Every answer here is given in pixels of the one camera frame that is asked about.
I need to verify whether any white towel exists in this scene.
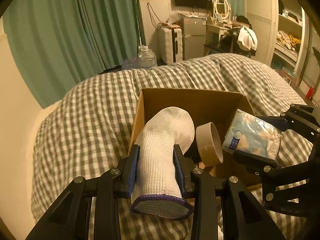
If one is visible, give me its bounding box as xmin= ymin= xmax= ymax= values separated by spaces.
xmin=237 ymin=27 xmax=258 ymax=51

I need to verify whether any dressing table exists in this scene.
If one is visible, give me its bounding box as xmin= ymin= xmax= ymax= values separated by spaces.
xmin=203 ymin=23 xmax=234 ymax=56

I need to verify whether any white wardrobe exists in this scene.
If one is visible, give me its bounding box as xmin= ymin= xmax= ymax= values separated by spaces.
xmin=245 ymin=0 xmax=310 ymax=78

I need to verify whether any white knit glove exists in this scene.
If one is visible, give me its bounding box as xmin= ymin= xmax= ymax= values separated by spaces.
xmin=131 ymin=107 xmax=195 ymax=220

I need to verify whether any large water bottle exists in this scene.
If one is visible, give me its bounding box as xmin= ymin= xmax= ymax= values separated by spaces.
xmin=138 ymin=45 xmax=157 ymax=68

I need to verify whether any brown tape roll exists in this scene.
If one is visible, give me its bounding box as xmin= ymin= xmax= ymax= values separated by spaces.
xmin=195 ymin=122 xmax=223 ymax=167

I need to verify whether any checkered bed duvet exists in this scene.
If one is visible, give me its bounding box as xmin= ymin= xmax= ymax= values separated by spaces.
xmin=31 ymin=53 xmax=319 ymax=239

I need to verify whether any grey mini fridge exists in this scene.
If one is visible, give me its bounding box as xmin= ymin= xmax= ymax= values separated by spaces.
xmin=179 ymin=17 xmax=206 ymax=60

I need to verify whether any oval vanity mirror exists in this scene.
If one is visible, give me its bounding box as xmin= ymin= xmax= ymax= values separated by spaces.
xmin=214 ymin=0 xmax=231 ymax=21

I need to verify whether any white suitcase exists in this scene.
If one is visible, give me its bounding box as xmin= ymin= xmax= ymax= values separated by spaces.
xmin=158 ymin=28 xmax=183 ymax=64

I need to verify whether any blue tissue pack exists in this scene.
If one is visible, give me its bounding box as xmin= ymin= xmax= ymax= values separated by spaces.
xmin=222 ymin=109 xmax=283 ymax=160

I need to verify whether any cardboard box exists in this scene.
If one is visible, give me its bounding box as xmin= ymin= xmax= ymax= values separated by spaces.
xmin=127 ymin=87 xmax=263 ymax=188

